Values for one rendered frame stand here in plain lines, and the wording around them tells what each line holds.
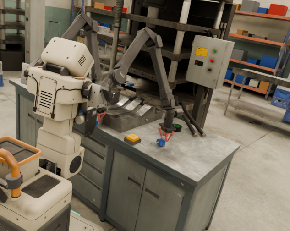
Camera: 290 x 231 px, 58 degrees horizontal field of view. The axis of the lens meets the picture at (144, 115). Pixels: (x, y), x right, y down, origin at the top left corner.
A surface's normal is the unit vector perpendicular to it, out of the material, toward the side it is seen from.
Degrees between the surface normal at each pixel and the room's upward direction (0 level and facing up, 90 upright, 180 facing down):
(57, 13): 90
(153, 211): 90
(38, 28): 90
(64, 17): 90
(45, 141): 82
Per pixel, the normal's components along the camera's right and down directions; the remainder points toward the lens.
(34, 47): 0.71, 0.37
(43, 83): -0.38, 0.14
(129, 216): -0.61, 0.19
